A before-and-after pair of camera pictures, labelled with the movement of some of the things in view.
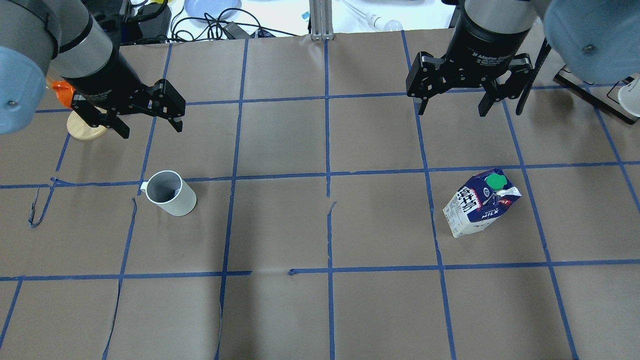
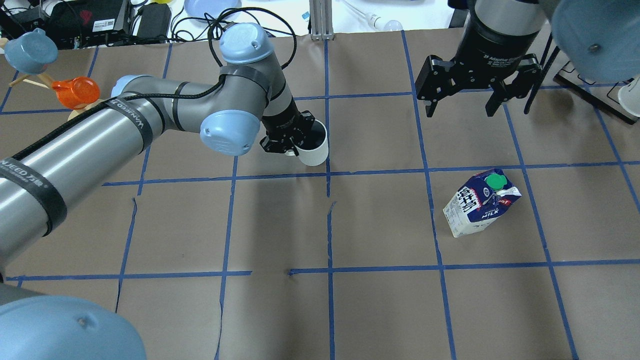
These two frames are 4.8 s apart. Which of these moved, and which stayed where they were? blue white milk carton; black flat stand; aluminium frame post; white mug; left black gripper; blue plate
Moved: white mug; left black gripper
Stayed: blue plate; aluminium frame post; black flat stand; blue white milk carton
